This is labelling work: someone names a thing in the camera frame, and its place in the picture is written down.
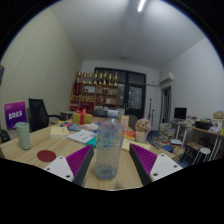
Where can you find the long ceiling light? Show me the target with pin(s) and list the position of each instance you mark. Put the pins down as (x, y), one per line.
(141, 5)

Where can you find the clear plastic water bottle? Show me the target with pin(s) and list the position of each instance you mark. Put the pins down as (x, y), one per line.
(109, 150)

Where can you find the thick yellow notepad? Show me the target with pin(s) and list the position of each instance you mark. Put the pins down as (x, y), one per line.
(59, 131)

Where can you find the pale green ribbed cup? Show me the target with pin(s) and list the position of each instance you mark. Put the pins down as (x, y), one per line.
(23, 136)

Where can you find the grey armchair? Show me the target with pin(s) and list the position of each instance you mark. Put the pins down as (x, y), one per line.
(133, 121)

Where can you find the purple sign board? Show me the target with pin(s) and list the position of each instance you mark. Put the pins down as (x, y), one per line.
(15, 115)

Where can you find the dark glass door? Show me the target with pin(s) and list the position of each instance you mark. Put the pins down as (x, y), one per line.
(135, 95)

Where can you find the black office chair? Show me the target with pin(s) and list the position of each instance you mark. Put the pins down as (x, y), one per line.
(37, 115)

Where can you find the flat yellow book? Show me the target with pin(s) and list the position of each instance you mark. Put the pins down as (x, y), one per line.
(140, 145)

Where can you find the computer monitor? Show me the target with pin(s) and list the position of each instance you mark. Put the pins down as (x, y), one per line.
(180, 113)

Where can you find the white booklet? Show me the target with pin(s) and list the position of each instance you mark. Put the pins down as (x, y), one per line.
(81, 136)

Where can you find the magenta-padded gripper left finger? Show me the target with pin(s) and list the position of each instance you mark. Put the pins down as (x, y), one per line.
(56, 166)

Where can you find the wooden shelf unit with trophies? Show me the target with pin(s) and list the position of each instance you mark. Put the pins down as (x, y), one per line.
(95, 95)

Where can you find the orange book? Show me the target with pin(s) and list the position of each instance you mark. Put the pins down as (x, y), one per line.
(130, 135)

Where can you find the low wooden bench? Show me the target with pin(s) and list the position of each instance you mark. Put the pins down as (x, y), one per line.
(191, 145)

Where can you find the flat round red coaster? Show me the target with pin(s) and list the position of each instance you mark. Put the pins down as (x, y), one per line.
(46, 156)

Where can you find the pink flowers in white pot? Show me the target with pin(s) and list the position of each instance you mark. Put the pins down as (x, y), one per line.
(142, 128)

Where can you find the long wooden side desk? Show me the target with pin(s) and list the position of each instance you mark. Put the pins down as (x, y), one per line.
(200, 128)

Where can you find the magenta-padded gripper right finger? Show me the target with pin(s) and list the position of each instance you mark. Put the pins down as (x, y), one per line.
(165, 165)

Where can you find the yellow gift box red ribbon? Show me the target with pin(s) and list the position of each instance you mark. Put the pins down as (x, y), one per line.
(81, 118)

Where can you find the small orange carton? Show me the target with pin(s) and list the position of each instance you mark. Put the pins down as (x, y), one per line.
(124, 122)

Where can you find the white round stool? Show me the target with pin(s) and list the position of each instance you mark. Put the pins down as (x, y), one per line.
(203, 151)

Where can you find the black microphone stand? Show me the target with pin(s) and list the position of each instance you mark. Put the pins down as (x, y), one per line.
(150, 111)

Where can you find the white wall air conditioner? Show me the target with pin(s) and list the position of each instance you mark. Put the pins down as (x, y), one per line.
(166, 78)

